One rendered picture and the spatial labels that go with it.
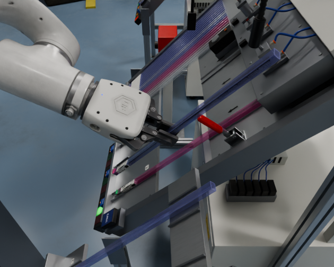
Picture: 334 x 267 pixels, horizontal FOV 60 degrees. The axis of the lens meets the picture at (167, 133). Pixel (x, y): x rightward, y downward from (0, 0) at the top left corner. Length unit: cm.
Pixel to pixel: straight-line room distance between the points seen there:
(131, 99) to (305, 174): 80
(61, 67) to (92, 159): 149
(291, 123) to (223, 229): 51
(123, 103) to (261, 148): 27
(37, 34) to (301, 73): 46
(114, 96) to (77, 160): 149
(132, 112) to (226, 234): 57
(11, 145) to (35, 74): 177
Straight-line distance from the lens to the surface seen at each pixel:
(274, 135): 56
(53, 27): 57
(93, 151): 202
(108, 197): 89
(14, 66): 52
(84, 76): 51
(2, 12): 55
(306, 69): 54
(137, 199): 78
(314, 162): 122
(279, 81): 55
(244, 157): 59
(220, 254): 99
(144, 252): 159
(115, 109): 50
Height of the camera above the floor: 147
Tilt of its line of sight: 45 degrees down
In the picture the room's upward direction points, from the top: straight up
